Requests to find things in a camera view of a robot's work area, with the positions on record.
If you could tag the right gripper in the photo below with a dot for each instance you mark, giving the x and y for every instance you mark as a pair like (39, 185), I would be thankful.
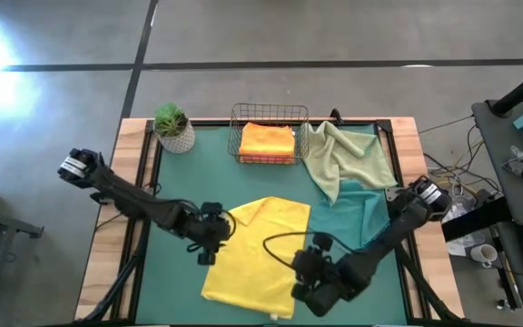
(316, 274)

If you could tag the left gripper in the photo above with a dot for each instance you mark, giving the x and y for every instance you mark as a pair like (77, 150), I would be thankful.
(207, 229)

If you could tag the yellow microfiber towel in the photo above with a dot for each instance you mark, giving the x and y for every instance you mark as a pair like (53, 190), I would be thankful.
(257, 259)

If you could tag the orange microfiber towel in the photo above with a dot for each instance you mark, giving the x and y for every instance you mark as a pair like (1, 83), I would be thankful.
(266, 141)

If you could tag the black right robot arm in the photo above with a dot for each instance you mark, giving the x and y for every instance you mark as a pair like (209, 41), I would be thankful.
(393, 227)

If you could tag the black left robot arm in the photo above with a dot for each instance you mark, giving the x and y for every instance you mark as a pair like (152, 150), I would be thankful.
(125, 195)

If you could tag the teal microfiber towel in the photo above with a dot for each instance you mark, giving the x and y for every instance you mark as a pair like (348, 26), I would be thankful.
(348, 213)

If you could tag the light green microfiber towel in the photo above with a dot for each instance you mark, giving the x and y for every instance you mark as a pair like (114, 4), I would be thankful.
(343, 159)

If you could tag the potted plant patterned white pot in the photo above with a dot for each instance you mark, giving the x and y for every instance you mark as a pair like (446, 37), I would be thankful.
(174, 129)

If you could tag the white paper bag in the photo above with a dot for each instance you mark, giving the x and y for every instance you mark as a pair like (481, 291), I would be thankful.
(459, 240)

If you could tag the black clamp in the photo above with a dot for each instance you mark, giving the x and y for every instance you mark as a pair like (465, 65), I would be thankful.
(335, 115)

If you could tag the white mug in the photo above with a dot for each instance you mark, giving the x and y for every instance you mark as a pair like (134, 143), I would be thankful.
(484, 254)

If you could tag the grey side table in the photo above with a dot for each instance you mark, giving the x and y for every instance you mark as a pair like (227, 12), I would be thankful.
(506, 159)

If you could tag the black pole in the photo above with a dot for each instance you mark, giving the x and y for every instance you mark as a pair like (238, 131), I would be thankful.
(522, 91)

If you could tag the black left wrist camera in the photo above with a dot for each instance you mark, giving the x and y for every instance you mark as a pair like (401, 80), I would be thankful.
(211, 208)

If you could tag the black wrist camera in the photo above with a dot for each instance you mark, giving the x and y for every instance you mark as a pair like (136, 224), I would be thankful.
(211, 208)
(322, 241)

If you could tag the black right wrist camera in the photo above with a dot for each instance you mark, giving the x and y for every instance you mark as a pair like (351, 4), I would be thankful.
(322, 241)

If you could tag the black frame strut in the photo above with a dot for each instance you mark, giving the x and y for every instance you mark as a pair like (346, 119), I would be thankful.
(425, 290)
(116, 286)

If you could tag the black table frame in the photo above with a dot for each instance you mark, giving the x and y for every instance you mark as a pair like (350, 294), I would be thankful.
(391, 150)

